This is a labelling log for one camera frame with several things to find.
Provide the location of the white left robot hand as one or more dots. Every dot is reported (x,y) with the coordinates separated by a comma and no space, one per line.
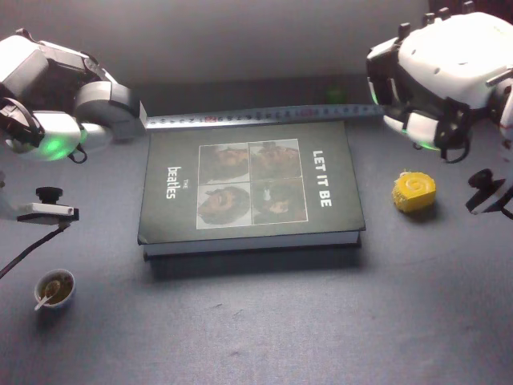
(24,64)

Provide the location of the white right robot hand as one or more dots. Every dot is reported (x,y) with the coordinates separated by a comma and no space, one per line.
(449,56)

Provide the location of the grey tape measure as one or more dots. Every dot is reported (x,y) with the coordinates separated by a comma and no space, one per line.
(96,100)

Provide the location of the dark hardcover book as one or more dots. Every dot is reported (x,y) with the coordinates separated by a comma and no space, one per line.
(340,192)

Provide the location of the small green toy can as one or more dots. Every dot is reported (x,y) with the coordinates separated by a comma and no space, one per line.
(336,95)

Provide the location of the yellow swirl cake toy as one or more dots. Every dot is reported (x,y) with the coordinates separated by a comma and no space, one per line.
(414,190)

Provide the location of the toy soup bowl with spoon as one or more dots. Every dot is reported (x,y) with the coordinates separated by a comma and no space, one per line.
(60,286)

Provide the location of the grey table cloth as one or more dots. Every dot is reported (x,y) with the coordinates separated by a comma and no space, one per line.
(280,341)

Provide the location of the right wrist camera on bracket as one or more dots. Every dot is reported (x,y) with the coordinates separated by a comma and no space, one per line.
(481,180)

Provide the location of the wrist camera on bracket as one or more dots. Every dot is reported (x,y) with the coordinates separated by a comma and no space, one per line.
(481,180)
(50,194)

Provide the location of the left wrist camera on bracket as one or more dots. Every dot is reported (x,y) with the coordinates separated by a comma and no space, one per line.
(50,194)

